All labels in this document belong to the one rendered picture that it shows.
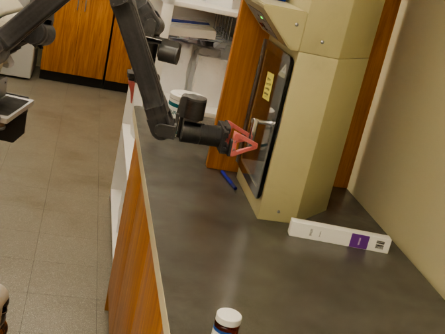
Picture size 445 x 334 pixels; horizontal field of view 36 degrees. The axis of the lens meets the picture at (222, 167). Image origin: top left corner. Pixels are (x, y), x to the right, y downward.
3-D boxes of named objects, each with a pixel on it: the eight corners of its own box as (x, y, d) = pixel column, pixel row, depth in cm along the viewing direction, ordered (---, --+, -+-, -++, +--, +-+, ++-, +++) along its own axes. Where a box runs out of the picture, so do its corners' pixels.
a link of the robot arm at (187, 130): (174, 136, 186) (176, 144, 180) (179, 112, 183) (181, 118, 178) (198, 140, 187) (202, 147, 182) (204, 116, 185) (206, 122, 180)
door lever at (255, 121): (264, 153, 187) (262, 150, 189) (273, 120, 184) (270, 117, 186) (246, 150, 186) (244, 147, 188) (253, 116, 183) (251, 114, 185)
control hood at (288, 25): (269, 31, 204) (277, -3, 201) (298, 52, 174) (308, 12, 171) (232, 23, 202) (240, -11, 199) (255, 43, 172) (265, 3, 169)
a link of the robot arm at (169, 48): (152, 19, 218) (146, 16, 209) (187, 28, 216) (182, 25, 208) (144, 56, 219) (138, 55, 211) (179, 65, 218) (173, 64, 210)
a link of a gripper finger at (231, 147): (256, 128, 187) (222, 123, 185) (261, 136, 180) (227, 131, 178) (251, 152, 189) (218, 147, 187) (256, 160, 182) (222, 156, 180)
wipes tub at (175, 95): (195, 130, 259) (203, 93, 254) (200, 142, 247) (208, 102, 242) (161, 125, 256) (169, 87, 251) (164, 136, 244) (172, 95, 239)
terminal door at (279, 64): (239, 163, 216) (268, 38, 204) (259, 201, 188) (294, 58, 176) (236, 162, 216) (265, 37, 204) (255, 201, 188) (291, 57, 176)
